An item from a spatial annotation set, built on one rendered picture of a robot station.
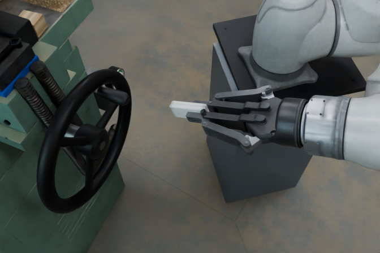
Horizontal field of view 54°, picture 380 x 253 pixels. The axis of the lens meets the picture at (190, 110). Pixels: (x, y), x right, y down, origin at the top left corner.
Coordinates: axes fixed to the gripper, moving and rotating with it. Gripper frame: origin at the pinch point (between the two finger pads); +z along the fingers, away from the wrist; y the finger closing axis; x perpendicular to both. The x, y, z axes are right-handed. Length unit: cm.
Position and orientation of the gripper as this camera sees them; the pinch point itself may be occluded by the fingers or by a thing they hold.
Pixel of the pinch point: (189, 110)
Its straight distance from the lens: 66.1
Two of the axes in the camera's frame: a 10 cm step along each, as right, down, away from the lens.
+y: -3.9, 7.6, -5.3
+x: 3.2, 6.5, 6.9
